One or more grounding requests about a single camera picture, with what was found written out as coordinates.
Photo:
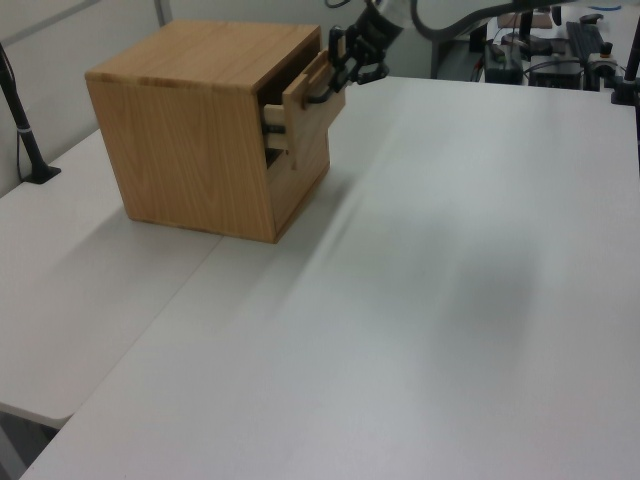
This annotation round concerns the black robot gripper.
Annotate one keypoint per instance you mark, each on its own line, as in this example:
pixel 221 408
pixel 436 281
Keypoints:
pixel 375 32

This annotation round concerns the wooden drawer with slot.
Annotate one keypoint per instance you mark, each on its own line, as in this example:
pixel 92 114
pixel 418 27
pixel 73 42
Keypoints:
pixel 300 190

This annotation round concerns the wooden two-drawer cabinet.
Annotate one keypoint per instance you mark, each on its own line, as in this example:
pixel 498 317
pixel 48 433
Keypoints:
pixel 190 150

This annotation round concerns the black device with green label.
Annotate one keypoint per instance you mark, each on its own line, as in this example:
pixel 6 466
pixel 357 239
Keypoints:
pixel 502 65

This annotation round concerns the black pole on round base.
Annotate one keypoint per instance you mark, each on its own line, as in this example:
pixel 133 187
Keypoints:
pixel 525 30

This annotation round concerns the brown mat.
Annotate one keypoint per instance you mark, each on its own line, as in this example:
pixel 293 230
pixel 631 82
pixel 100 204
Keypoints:
pixel 540 20

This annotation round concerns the black electronics box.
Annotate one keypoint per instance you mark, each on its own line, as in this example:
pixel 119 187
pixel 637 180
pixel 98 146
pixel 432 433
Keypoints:
pixel 555 72

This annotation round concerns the black keyboard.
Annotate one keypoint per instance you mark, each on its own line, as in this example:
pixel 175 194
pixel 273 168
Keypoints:
pixel 585 40

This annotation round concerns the black computer mouse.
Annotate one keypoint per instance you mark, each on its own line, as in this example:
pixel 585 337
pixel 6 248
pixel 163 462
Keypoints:
pixel 591 19

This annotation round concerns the grey emergency stop button box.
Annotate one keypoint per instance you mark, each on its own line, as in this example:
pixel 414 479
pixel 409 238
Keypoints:
pixel 602 60

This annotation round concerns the black clamped camera stand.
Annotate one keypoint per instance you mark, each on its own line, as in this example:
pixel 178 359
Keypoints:
pixel 630 65

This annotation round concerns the black camera stand with base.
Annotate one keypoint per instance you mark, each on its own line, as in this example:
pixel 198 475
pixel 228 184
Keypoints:
pixel 22 130

